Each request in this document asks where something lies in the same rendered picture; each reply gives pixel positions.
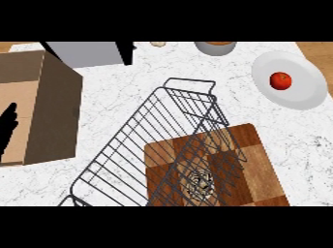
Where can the red tomato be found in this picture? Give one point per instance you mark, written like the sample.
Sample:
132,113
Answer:
280,80

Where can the white speckled cupcake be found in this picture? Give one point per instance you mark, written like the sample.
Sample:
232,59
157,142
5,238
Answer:
199,184

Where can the brown wooden cabinet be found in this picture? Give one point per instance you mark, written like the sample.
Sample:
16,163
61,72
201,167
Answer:
29,106

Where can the grey round pot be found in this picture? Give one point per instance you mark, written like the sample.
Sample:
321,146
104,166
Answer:
215,47

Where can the white round plate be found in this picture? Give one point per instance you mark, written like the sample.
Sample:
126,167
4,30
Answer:
296,93

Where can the grey and black appliance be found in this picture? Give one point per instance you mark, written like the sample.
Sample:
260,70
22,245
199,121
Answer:
89,53

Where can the brown wooden cutting board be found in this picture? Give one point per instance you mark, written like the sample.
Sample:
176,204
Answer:
260,168

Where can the small beige garlic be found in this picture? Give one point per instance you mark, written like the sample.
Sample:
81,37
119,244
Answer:
157,44

